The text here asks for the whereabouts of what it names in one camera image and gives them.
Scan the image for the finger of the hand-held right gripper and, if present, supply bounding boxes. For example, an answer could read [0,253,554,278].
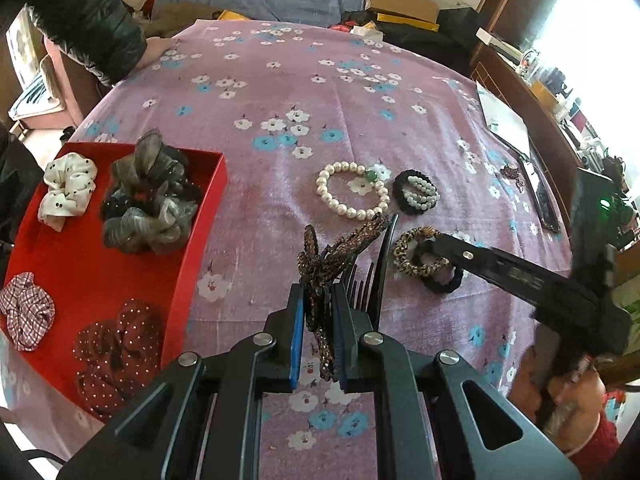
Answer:
[424,234,596,311]

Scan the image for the white pearl bracelet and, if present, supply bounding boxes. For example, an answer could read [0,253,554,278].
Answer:
[315,161,392,220]

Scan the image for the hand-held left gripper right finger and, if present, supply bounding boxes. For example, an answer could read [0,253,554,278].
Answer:
[332,285,583,480]

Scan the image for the black beaded comb hair clip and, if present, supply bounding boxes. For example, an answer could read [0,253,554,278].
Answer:
[296,212,401,383]

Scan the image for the white flat box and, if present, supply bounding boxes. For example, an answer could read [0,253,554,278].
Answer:
[475,27,523,59]

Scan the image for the black flat object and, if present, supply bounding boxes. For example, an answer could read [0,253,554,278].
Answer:
[520,157,561,233]

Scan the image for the white paper sheet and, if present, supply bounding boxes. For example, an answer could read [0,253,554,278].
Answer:
[477,80,531,158]

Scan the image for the white cherry print scrunchie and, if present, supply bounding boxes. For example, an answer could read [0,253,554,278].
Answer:
[38,152,97,232]

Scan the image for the black and white bead bracelet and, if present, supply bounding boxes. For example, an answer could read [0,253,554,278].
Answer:
[392,170,441,217]

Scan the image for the red plaid scrunchie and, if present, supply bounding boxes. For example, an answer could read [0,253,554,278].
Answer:
[0,271,56,352]

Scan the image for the pink armchair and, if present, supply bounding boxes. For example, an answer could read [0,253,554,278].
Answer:
[42,35,101,126]

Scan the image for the black bag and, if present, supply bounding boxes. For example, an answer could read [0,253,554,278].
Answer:
[380,7,483,63]

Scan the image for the person's right forearm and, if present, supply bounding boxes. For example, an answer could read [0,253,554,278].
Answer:
[565,410,623,467]

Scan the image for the leopard print hair tie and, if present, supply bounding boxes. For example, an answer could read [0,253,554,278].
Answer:
[392,227,451,277]

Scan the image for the brown cardboard box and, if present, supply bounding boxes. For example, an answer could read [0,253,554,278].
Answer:
[367,0,441,23]

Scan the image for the yellow flat box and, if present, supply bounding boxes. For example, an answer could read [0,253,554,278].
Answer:
[375,12,441,33]

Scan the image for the grey organza scrunchie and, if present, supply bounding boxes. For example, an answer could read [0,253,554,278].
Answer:
[100,129,203,256]

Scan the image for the brown beaded hair tie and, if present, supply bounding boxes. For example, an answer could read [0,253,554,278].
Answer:
[501,164,527,192]

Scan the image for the red tray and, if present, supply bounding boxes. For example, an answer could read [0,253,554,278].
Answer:
[0,141,228,423]

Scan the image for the person's right hand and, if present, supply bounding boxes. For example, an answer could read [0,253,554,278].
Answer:
[510,347,604,456]

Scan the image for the red polka dot scrunchie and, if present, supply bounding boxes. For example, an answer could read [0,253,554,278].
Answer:
[74,299,163,418]

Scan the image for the black hair tie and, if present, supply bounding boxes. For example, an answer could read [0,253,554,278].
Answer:
[415,240,466,294]

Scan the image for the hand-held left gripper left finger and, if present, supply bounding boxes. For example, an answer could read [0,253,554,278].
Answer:
[55,284,304,480]

